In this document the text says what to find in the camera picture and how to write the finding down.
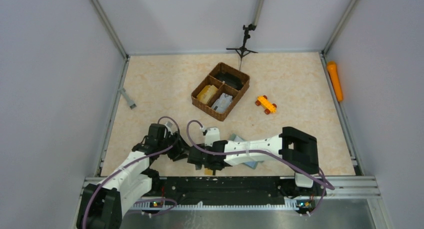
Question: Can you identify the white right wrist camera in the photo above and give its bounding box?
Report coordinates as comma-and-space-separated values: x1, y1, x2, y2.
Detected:
204, 127, 221, 147

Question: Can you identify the orange cylindrical handle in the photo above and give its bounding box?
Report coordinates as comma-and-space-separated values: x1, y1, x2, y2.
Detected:
326, 61, 344, 102

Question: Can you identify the brown woven divided basket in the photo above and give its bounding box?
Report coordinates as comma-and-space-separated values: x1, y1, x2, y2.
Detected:
190, 62, 251, 122

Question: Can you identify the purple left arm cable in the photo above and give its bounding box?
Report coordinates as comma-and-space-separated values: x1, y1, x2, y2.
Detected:
81, 116, 181, 229

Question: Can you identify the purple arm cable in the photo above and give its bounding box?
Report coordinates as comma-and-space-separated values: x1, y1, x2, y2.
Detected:
81, 116, 181, 229
186, 119, 336, 217

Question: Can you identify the grey pole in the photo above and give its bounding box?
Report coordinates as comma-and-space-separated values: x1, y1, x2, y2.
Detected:
251, 0, 265, 28

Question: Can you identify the yellow item in basket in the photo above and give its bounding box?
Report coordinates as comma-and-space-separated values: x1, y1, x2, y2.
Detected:
196, 85, 219, 104

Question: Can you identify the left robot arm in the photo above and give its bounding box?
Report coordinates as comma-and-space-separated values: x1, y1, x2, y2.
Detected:
76, 117, 181, 229

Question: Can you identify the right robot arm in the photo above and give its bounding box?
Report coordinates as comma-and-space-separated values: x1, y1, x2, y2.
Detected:
188, 126, 322, 188

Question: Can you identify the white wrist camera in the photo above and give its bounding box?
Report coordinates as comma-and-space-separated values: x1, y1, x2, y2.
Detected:
165, 121, 174, 130
204, 127, 221, 147

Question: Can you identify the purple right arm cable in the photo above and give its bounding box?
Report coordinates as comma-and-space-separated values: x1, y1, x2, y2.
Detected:
186, 119, 336, 217

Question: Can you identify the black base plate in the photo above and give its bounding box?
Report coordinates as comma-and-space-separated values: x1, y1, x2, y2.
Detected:
142, 176, 323, 206

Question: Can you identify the black item in basket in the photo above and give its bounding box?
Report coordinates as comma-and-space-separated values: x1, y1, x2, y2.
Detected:
214, 72, 243, 91

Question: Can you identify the black mini tripod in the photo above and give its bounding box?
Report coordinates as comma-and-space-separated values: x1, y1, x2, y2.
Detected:
226, 23, 258, 71

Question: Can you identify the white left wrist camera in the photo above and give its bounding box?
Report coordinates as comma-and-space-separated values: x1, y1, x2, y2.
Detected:
165, 121, 174, 130

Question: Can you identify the grey small tool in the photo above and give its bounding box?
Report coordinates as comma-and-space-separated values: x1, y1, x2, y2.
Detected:
119, 87, 137, 110

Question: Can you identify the green leather card holder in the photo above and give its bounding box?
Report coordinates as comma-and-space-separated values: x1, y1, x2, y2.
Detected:
229, 132, 265, 170

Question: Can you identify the small orange red object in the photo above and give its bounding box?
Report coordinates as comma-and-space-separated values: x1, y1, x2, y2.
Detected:
255, 95, 277, 115

